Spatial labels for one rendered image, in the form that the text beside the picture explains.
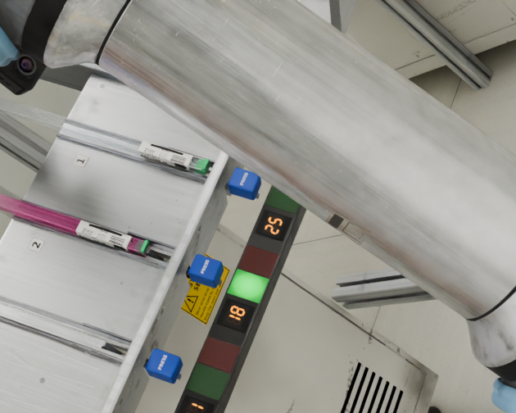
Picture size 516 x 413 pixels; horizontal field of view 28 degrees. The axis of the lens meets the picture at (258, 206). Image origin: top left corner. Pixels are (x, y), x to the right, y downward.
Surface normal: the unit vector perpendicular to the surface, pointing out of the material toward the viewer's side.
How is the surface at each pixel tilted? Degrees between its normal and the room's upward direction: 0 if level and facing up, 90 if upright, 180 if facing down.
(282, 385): 90
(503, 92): 0
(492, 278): 72
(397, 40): 90
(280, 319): 90
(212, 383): 48
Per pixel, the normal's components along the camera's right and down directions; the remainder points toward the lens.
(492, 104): -0.73, -0.53
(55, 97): 0.58, -0.15
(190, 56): -0.12, 0.32
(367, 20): -0.36, 0.83
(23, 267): -0.07, -0.47
